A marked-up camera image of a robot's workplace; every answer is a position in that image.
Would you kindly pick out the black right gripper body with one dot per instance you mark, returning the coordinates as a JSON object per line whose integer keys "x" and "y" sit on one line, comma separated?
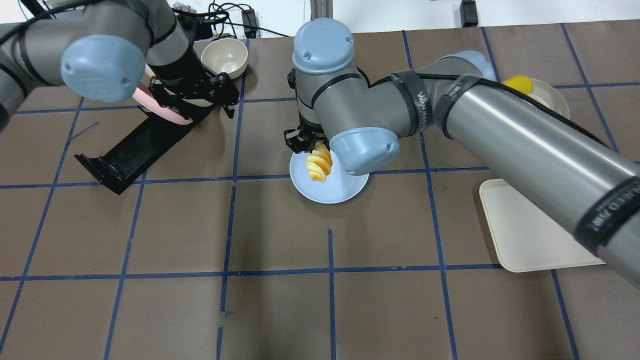
{"x": 298, "y": 141}

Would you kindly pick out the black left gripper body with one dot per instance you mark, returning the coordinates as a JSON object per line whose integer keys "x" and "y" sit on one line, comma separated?
{"x": 176, "y": 71}

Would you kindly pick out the yellow spiral bread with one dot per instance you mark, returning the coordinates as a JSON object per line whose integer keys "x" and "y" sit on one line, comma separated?
{"x": 319, "y": 162}

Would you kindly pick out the pink plate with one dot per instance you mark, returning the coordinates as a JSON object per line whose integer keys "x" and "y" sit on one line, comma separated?
{"x": 144, "y": 97}

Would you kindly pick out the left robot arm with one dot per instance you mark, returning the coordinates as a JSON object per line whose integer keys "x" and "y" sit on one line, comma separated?
{"x": 102, "y": 55}

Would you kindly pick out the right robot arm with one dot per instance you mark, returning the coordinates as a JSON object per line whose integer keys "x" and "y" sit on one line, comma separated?
{"x": 573, "y": 177}

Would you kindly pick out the light blue round plate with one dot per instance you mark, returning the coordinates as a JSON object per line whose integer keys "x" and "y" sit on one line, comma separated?
{"x": 337, "y": 188}

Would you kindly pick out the cream bowl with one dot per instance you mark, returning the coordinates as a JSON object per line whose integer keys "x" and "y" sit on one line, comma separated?
{"x": 227, "y": 55}

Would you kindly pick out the black power adapter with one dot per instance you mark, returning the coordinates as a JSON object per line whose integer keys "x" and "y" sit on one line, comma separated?
{"x": 249, "y": 23}

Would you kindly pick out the black dish rack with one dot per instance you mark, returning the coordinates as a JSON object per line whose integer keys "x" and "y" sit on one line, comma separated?
{"x": 136, "y": 152}

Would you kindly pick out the yellow lemon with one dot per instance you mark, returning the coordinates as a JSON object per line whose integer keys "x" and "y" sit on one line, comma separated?
{"x": 520, "y": 83}

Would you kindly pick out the white rectangular tray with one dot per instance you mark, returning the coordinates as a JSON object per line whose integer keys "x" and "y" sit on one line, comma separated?
{"x": 524, "y": 238}

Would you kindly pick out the black box at wall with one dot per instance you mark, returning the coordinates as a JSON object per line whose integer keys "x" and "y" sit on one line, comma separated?
{"x": 468, "y": 14}

